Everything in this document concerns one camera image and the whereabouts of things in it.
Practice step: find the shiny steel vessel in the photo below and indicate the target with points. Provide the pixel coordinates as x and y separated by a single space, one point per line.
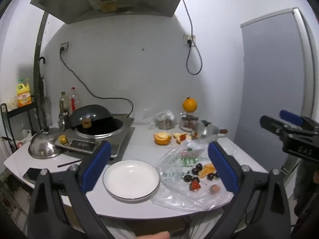
62 122

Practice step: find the black metal rack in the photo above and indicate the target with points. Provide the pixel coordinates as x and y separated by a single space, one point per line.
22 108

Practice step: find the steel saucepan with lid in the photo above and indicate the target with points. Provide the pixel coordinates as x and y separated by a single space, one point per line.
209 132

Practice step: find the dark grey wok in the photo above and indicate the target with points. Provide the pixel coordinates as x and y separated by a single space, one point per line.
91 115

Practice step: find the steel induction cooker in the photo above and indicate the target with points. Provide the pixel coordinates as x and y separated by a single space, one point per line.
117 132

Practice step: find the small pinkish round fruit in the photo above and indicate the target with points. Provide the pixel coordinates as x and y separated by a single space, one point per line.
214 189

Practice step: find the white plastic bag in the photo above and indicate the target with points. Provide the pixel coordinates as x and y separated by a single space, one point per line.
12 103

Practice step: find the half peeled orange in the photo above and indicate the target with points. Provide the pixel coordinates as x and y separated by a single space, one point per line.
162 138

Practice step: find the glass dish of dates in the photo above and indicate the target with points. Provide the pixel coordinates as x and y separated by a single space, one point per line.
188 123

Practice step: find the white wall socket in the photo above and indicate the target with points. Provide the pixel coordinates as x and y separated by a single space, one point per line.
186 36
65 44

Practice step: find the clear printed plastic bag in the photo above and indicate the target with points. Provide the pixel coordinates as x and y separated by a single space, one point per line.
179 159

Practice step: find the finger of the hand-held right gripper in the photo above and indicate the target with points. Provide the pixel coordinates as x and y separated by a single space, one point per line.
270 124
290 116

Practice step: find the whole orange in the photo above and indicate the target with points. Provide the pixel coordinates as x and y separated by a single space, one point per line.
190 104

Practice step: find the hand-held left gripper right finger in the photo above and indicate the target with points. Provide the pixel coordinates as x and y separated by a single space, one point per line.
223 169

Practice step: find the steel pot lid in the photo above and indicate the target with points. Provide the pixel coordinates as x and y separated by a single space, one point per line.
42 144

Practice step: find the red strawberry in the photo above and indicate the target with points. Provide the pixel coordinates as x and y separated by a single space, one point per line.
195 186

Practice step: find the black chopstick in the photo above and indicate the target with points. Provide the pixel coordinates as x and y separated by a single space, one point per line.
69 163

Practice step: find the yellow detergent bottle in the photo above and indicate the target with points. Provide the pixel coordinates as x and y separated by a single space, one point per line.
23 94

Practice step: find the steel range hood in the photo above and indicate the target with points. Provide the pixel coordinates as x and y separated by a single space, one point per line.
104 0

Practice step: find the orange segment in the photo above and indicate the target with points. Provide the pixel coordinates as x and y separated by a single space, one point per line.
205 173
209 166

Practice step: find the white plate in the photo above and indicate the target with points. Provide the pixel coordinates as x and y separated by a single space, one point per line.
130 179

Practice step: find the black umbrella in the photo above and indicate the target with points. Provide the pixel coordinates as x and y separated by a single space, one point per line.
44 97

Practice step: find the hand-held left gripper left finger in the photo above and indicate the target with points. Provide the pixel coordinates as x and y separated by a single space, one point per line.
96 166

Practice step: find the steel cup in plastic bag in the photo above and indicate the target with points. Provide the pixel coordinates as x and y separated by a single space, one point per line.
164 120

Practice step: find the grey door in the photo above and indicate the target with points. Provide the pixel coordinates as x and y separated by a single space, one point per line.
271 79

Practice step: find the dark vertical pipe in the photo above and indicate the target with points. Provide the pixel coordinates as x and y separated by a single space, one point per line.
37 52

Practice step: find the person's left hand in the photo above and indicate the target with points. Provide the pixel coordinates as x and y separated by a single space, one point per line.
154 235

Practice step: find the clear bottle with red label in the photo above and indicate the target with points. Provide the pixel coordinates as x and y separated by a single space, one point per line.
74 100

